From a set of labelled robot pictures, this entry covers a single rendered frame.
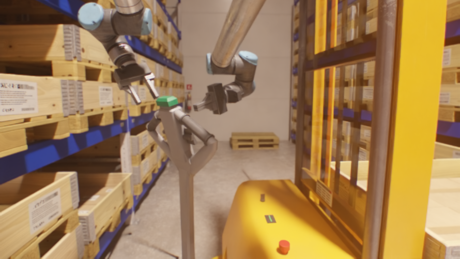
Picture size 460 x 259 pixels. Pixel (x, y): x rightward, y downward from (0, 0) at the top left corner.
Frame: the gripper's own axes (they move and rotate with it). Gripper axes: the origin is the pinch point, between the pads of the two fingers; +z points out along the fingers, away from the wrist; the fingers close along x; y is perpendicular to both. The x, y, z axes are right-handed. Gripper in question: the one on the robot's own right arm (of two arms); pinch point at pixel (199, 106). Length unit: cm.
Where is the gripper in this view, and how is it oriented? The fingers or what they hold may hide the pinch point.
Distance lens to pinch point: 92.7
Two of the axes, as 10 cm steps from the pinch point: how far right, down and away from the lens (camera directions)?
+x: -1.9, -9.3, -3.0
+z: -6.6, 3.5, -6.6
